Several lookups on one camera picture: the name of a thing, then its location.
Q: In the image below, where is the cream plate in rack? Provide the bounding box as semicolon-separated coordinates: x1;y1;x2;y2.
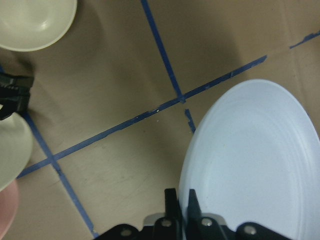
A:
0;113;33;190

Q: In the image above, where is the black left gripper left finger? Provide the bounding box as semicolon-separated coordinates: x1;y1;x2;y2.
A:
164;188;182;225

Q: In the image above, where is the light blue plate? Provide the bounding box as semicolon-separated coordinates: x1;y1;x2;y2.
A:
178;79;320;240

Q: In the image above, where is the black dish rack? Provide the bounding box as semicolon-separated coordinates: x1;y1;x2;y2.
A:
0;72;35;121

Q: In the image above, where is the cream bowl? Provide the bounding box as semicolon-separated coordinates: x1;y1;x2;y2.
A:
0;0;78;52

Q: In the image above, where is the pink plate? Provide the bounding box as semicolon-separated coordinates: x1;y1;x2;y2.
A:
0;180;20;240

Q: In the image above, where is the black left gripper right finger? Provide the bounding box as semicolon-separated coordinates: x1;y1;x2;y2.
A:
187;189;203;223

